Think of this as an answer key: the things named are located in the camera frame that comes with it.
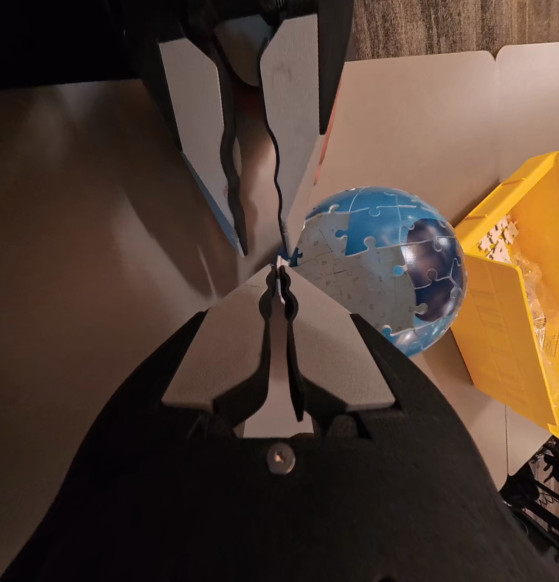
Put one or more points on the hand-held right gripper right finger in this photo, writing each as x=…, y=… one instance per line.
x=343, y=359

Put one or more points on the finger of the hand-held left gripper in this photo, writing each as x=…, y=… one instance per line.
x=293, y=100
x=193, y=100

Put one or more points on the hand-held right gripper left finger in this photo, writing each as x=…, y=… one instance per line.
x=202, y=354

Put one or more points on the blue puzzle ball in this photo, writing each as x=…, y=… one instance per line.
x=374, y=282

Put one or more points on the small puzzle piece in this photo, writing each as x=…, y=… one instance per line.
x=286, y=263

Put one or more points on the yellow plastic bin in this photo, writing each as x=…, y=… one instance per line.
x=497, y=327

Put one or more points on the pile of white puzzle pieces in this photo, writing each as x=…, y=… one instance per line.
x=500, y=236

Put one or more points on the pale cardboard sheet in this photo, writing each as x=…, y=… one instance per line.
x=397, y=113

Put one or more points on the clear plastic bag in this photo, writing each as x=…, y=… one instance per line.
x=540, y=309

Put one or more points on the black metal stand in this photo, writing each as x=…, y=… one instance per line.
x=543, y=500

